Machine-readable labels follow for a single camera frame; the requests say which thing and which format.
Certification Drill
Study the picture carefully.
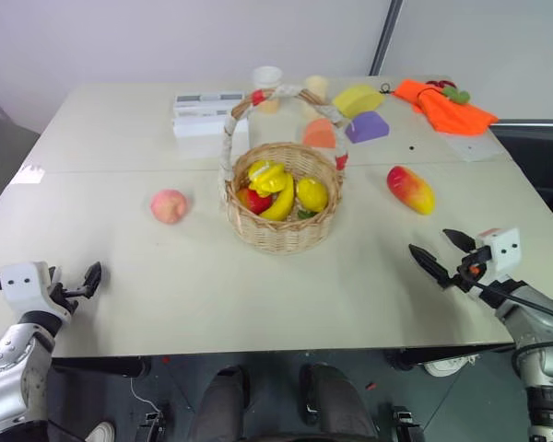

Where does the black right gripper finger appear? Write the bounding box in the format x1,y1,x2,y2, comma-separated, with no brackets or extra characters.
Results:
407,243,454,291
442,227,477,254

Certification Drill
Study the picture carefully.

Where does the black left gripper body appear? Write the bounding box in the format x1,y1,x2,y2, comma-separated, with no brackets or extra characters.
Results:
48,265,87,311

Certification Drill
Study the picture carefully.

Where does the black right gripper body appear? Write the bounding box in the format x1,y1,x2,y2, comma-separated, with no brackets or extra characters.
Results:
446,245,495,297

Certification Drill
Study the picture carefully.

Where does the large red yellow mango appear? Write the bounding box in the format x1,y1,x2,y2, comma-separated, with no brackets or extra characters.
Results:
385,165,437,216

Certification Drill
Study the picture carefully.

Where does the pink peach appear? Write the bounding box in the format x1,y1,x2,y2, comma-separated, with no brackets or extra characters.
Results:
148,188,189,226

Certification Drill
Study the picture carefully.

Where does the white shoe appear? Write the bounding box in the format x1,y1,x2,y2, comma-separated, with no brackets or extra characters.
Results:
422,355,472,378
84,420,117,442

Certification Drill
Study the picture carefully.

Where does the black side desk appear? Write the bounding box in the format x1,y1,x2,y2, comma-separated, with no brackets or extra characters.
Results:
487,118,553,236

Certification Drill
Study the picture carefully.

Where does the orange cloth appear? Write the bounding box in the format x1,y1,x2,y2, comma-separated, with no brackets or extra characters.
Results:
392,78,500,136

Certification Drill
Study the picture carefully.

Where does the yellow lemon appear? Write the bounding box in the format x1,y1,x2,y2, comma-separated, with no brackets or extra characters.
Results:
295,177,330,214

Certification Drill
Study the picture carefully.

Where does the purple foam block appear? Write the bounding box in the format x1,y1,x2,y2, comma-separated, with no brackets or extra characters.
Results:
344,110,392,145

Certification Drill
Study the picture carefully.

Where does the dark grey chair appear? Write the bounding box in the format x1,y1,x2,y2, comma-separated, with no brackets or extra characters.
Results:
0,84,41,223

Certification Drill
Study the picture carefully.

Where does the yellow banana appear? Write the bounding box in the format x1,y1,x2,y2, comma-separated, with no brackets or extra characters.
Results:
257,171,297,222

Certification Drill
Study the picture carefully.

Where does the dark rounded shape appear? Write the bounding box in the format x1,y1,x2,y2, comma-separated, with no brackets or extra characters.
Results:
298,362,380,442
196,365,253,442

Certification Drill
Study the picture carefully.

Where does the orange foam block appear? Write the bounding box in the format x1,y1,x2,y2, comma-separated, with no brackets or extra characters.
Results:
301,117,338,150

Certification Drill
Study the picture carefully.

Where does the yellow foam block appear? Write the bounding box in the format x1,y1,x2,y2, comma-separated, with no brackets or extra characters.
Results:
332,83,386,119

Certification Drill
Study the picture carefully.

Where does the red apple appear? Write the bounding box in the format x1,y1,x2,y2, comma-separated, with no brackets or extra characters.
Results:
236,187,274,215

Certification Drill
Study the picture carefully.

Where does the plain white box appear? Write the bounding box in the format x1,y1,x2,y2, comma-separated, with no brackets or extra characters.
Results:
171,113,251,140

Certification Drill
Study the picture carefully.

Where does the white box with grey print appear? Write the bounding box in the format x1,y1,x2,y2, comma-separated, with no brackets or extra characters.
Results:
173,91,247,120

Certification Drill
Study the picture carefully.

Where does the beige cylinder bottle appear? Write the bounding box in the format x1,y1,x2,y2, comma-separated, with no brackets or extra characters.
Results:
302,75,332,122

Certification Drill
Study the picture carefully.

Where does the white cup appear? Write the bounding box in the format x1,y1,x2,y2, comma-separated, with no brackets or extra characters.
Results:
252,65,285,89

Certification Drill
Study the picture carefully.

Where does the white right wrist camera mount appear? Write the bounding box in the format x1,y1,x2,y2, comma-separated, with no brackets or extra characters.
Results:
476,227,523,279

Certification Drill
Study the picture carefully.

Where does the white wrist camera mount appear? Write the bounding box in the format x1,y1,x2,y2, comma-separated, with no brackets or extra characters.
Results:
0,261,73,325
476,227,523,279

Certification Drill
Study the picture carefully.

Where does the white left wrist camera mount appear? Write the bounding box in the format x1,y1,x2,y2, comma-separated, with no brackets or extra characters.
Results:
0,261,73,325

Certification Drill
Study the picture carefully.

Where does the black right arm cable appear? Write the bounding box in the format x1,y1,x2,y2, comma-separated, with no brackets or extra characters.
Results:
468,278,553,325

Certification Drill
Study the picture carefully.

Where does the wicker basket with handle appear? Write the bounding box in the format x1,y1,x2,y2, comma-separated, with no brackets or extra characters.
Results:
218,83,352,256

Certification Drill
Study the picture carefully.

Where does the grey metal post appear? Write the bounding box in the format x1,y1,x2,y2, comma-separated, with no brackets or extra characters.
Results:
367,0,405,77

